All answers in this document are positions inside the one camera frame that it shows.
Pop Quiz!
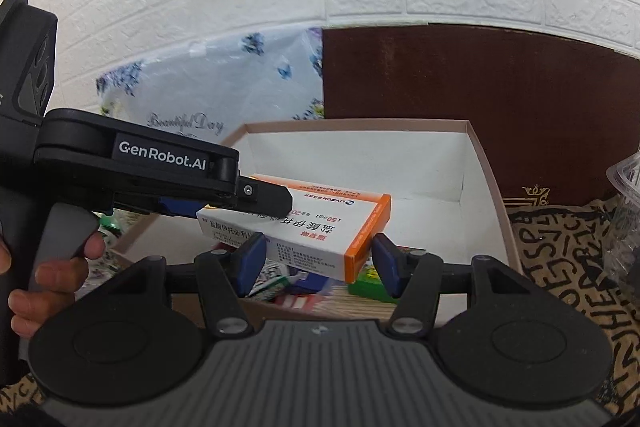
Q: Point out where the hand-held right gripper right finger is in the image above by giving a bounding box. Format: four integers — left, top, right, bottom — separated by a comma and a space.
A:
371, 233, 522, 336

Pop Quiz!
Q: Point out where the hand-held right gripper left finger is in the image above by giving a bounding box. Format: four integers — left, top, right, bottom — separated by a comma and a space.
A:
127, 232, 268, 339

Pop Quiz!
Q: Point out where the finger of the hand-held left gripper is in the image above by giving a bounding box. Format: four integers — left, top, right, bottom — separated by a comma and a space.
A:
235, 176, 294, 219

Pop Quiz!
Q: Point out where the orange white medicine box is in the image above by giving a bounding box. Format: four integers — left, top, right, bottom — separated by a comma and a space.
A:
196, 173, 392, 284

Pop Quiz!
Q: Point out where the brown cardboard box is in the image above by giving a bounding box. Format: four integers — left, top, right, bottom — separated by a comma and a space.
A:
107, 119, 523, 333

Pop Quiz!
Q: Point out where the person's left hand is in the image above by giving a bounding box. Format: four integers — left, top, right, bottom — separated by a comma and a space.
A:
0, 229, 107, 340

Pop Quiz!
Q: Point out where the small green box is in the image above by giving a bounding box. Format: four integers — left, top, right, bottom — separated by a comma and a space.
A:
347, 264, 401, 304

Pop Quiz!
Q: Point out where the red striped packet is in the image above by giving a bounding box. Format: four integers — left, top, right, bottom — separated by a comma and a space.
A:
272, 289, 361, 320

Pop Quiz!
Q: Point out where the floral plastic bag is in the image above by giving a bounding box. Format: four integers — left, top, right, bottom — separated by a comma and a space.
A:
95, 27, 326, 148

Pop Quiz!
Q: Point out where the dark brown board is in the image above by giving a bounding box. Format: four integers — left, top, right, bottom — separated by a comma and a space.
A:
320, 23, 640, 208

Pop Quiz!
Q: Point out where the clear plastic container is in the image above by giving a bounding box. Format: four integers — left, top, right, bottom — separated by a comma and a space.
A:
602, 152, 640, 303

